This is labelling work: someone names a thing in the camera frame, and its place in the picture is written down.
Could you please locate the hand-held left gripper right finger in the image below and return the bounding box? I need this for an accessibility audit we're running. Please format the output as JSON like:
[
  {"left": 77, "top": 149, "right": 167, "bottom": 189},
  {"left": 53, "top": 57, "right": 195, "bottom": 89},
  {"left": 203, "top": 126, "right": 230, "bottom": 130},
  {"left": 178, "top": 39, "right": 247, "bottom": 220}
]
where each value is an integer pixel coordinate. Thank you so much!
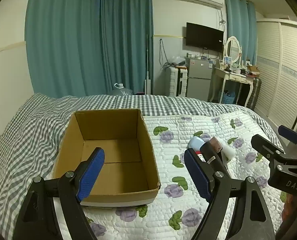
[{"left": 184, "top": 148, "right": 276, "bottom": 240}]

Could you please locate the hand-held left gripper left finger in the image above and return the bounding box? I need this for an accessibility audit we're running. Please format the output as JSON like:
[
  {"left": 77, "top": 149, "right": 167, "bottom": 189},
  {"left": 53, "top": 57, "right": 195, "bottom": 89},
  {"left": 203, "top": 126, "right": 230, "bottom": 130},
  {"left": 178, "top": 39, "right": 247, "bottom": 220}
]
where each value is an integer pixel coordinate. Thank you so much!
[{"left": 12, "top": 147, "right": 105, "bottom": 240}]

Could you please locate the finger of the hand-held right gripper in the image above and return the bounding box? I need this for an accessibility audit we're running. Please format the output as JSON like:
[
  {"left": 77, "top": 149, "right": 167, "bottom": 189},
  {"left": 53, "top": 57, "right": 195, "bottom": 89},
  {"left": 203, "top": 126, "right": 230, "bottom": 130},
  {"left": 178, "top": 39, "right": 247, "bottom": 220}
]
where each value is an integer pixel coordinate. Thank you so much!
[
  {"left": 278, "top": 125, "right": 297, "bottom": 146},
  {"left": 251, "top": 134, "right": 285, "bottom": 162}
]

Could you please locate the black remote control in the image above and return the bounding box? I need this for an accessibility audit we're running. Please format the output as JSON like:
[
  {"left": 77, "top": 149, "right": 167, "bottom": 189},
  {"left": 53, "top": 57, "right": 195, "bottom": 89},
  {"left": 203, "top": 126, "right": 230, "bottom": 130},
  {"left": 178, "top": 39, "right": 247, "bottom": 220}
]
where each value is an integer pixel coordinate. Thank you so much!
[{"left": 200, "top": 141, "right": 229, "bottom": 173}]

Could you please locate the brown cardboard box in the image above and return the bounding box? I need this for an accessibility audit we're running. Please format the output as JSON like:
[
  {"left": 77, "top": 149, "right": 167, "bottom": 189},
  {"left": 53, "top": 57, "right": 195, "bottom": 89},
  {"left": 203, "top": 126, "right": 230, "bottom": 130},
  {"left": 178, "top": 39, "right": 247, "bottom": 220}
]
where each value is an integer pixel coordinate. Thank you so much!
[{"left": 51, "top": 108, "right": 161, "bottom": 208}]

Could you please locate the light blue capped bottle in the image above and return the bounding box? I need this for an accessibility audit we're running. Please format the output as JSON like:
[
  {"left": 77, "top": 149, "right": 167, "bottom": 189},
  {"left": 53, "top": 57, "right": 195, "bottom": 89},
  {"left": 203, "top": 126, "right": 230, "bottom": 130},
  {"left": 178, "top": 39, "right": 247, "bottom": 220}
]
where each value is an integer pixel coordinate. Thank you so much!
[{"left": 188, "top": 136, "right": 207, "bottom": 163}]

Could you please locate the white plastic bottle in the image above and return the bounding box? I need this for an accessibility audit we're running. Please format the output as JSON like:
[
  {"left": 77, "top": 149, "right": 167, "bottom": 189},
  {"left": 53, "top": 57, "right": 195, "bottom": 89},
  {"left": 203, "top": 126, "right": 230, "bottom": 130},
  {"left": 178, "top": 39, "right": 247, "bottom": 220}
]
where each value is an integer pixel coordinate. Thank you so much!
[{"left": 217, "top": 140, "right": 235, "bottom": 163}]

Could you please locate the brown rectangular case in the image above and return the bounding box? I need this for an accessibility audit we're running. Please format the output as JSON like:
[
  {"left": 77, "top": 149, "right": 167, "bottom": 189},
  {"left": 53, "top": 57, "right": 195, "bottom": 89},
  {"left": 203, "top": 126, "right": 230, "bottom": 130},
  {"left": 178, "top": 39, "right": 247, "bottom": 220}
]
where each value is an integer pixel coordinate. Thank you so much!
[{"left": 210, "top": 137, "right": 224, "bottom": 153}]

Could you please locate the person's right hand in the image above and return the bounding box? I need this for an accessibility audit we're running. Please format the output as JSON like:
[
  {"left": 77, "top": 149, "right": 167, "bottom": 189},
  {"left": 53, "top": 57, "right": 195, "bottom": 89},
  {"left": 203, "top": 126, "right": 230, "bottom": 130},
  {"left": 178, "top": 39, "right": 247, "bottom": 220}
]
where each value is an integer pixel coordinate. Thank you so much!
[{"left": 281, "top": 192, "right": 297, "bottom": 232}]

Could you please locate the white floral quilt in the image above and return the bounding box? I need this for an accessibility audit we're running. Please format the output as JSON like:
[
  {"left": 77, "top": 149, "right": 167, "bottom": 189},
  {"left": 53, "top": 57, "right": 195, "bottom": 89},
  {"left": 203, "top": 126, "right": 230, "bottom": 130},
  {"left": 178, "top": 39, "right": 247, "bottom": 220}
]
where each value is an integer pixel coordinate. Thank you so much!
[{"left": 83, "top": 110, "right": 289, "bottom": 240}]

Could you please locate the dark suitcase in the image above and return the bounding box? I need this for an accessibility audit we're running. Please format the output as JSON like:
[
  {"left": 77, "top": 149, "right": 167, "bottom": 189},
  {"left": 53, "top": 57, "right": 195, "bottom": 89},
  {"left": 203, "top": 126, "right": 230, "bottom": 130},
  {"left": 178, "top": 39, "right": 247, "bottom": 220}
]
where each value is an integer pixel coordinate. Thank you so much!
[{"left": 247, "top": 77, "right": 262, "bottom": 109}]

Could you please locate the white slatted wardrobe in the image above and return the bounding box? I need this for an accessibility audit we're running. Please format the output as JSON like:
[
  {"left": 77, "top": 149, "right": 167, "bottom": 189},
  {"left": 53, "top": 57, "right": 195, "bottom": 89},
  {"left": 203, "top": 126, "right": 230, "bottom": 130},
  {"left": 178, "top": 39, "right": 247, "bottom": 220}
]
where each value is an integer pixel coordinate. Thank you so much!
[{"left": 253, "top": 17, "right": 297, "bottom": 130}]

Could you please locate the blue plastic basket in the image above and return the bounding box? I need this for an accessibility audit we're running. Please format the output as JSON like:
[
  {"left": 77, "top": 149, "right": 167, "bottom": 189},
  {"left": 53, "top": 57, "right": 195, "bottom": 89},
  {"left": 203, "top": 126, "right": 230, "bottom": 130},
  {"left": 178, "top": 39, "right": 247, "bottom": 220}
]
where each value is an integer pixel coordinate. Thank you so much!
[{"left": 220, "top": 90, "right": 236, "bottom": 103}]

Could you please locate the white dressing table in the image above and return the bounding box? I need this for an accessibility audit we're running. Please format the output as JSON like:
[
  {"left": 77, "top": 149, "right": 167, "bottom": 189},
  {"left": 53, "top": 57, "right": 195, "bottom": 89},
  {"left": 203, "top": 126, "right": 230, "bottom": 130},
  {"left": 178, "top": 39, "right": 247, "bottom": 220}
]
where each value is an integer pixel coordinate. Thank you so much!
[{"left": 208, "top": 66, "right": 255, "bottom": 107}]

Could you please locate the clear water jug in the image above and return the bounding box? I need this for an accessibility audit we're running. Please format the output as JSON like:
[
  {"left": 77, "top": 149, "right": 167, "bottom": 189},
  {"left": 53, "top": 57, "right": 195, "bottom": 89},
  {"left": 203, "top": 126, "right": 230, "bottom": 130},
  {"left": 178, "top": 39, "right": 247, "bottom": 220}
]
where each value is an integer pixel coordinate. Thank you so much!
[{"left": 110, "top": 82, "right": 133, "bottom": 96}]

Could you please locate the silver refrigerator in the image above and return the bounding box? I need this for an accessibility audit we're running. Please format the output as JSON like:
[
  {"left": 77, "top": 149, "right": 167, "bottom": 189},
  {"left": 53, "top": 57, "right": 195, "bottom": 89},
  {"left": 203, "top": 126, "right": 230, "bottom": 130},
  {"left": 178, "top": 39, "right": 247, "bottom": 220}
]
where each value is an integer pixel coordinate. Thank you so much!
[{"left": 187, "top": 57, "right": 216, "bottom": 98}]

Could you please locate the white suitcase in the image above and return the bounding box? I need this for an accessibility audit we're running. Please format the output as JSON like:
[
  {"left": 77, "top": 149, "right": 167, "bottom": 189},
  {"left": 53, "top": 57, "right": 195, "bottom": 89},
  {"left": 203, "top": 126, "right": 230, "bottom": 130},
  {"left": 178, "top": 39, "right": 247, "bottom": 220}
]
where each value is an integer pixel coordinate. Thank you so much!
[{"left": 169, "top": 66, "right": 189, "bottom": 97}]

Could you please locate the oval white vanity mirror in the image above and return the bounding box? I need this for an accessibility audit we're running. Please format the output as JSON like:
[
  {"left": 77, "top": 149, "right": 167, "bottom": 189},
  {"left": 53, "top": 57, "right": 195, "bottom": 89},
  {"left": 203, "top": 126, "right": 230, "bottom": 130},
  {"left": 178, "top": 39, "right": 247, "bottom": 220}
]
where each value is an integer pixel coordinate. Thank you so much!
[{"left": 223, "top": 36, "right": 242, "bottom": 65}]

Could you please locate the white flat mop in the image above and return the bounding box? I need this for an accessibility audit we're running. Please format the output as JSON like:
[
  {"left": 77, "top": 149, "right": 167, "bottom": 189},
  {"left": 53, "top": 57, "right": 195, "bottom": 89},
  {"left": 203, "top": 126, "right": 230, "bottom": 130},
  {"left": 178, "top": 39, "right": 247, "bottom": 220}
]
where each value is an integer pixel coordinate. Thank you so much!
[{"left": 144, "top": 34, "right": 152, "bottom": 95}]

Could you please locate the narrow teal curtain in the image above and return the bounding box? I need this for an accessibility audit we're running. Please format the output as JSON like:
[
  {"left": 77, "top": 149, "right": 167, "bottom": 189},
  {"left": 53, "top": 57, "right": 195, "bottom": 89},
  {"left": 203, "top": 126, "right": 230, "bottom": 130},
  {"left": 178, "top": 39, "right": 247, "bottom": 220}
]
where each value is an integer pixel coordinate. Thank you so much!
[{"left": 225, "top": 0, "right": 257, "bottom": 68}]

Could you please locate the clear plastic bag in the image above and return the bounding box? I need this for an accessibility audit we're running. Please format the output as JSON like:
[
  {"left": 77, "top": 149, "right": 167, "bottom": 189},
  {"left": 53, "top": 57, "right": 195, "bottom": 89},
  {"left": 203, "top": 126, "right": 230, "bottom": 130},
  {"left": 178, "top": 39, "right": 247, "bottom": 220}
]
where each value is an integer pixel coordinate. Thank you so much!
[{"left": 170, "top": 56, "right": 187, "bottom": 67}]

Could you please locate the wide teal curtain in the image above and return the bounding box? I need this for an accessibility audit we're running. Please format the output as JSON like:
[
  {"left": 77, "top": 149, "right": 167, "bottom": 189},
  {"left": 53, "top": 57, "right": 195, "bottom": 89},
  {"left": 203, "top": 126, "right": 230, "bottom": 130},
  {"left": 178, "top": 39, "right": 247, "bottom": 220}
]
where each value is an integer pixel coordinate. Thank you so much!
[{"left": 25, "top": 0, "right": 154, "bottom": 98}]

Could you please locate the black wall television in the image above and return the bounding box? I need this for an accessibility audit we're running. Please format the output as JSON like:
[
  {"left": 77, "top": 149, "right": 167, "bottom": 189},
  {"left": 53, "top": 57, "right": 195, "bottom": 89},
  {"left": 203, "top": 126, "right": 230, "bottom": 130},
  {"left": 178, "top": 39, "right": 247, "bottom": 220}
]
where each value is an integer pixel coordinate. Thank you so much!
[{"left": 185, "top": 22, "right": 224, "bottom": 53}]

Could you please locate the black wall cable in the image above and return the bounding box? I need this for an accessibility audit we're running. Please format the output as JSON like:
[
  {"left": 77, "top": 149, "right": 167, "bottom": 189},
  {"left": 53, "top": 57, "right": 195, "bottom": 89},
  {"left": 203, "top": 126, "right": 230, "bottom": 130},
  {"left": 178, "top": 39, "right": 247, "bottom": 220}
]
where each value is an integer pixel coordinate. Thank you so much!
[{"left": 159, "top": 38, "right": 171, "bottom": 69}]

